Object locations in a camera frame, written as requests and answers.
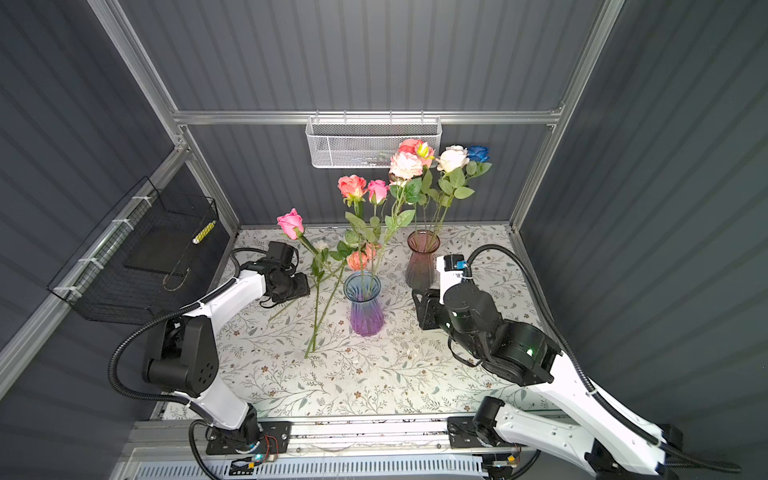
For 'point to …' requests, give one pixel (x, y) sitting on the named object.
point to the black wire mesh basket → (152, 259)
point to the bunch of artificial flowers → (327, 269)
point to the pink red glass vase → (420, 270)
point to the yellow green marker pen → (206, 229)
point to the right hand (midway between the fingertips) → (419, 296)
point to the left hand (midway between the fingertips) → (302, 290)
